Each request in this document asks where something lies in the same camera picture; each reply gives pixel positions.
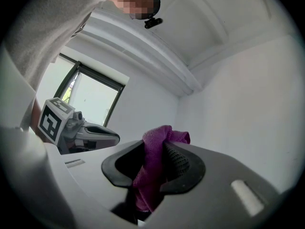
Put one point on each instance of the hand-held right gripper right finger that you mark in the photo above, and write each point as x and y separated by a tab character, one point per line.
214	175

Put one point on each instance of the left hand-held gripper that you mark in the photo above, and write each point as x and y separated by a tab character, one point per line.
51	121

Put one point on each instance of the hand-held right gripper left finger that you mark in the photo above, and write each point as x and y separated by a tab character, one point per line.
95	175

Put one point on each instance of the purple cloth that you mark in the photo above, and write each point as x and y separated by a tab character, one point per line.
152	151

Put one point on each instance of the person's left forearm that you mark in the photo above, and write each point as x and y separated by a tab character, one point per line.
36	118

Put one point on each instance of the dark framed window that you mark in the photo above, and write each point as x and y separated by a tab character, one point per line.
95	96

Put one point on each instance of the person's grey sweatshirt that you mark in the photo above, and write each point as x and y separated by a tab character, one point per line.
47	27

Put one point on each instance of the person's head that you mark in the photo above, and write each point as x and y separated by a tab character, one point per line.
138	1

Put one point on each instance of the black head-mounted camera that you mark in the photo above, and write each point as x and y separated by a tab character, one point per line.
153	23

